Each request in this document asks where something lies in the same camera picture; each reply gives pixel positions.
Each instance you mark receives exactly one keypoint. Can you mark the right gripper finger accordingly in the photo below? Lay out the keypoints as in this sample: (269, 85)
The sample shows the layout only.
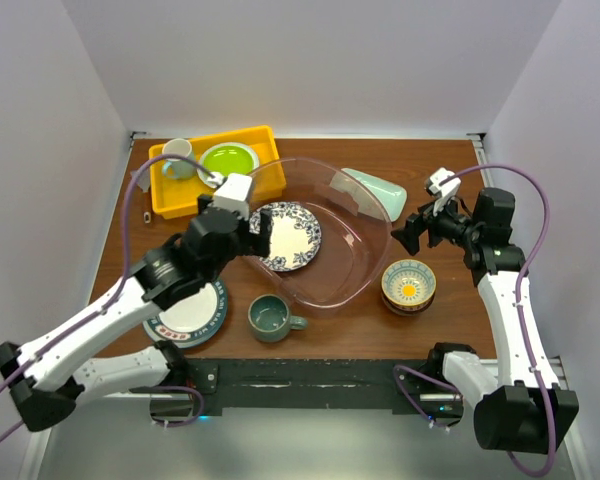
(417, 223)
(408, 237)

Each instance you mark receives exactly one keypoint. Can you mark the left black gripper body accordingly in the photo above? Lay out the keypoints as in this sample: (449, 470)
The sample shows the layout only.
(240, 242)

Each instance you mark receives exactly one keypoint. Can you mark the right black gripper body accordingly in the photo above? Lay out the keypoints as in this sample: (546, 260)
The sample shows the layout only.
(443, 225)

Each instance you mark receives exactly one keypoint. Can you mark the blue floral plate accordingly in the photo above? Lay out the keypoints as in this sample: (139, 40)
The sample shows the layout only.
(296, 237)

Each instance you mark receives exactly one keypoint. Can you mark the green rim lettered plate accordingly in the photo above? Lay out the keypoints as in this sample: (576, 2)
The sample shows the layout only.
(192, 321)

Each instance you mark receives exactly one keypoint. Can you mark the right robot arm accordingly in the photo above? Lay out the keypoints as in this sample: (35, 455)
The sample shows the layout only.
(522, 408)

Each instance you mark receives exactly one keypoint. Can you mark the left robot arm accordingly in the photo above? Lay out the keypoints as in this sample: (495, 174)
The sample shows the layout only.
(48, 378)

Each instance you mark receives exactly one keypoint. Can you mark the clear plastic bin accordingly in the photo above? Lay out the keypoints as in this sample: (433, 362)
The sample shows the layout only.
(330, 235)

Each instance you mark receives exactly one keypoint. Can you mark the light blue rectangular dish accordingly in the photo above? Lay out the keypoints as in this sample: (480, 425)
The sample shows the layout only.
(392, 196)

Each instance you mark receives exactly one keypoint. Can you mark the yellow blue patterned bowl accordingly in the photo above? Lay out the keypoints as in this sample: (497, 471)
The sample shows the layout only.
(409, 284)

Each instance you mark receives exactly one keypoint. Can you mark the yellow plastic tray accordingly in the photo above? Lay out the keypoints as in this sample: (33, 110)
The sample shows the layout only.
(173, 198)

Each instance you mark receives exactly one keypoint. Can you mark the teal ceramic mug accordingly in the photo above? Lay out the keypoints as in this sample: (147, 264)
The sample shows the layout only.
(270, 319)

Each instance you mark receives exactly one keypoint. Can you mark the light blue white mug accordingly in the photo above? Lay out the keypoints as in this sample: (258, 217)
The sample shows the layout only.
(177, 168)

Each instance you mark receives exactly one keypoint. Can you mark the lime green plate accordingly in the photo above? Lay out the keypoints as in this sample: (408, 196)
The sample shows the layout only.
(229, 158)

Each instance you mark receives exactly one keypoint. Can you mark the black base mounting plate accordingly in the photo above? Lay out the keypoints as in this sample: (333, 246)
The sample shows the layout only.
(316, 384)

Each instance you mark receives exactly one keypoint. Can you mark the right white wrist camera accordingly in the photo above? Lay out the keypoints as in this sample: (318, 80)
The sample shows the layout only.
(442, 185)

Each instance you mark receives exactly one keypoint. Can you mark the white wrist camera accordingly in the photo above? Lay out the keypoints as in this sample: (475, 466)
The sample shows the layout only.
(442, 185)
(232, 193)

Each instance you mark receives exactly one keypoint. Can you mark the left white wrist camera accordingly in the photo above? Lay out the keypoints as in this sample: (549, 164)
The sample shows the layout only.
(232, 193)

